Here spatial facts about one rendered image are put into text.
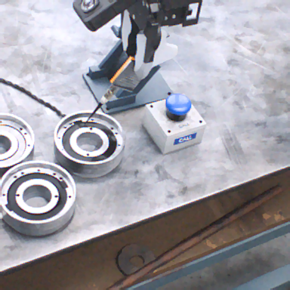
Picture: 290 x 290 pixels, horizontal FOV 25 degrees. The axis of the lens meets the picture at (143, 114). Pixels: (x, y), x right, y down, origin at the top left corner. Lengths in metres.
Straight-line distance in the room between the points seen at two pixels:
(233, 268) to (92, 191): 0.98
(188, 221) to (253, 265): 0.67
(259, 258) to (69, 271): 0.86
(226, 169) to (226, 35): 0.33
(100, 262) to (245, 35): 0.50
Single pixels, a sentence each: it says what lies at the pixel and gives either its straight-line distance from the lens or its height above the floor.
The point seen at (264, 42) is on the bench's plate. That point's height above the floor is 0.80.
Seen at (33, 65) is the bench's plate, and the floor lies 0.80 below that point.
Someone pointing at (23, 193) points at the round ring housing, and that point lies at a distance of 0.93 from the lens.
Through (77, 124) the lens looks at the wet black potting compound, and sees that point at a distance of 1.01.
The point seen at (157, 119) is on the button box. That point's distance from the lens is 1.01.
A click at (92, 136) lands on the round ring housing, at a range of 1.01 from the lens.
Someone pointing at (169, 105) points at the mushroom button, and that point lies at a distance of 1.00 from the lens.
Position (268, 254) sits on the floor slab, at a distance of 1.95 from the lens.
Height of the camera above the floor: 1.57
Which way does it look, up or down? 45 degrees down
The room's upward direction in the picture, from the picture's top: 10 degrees clockwise
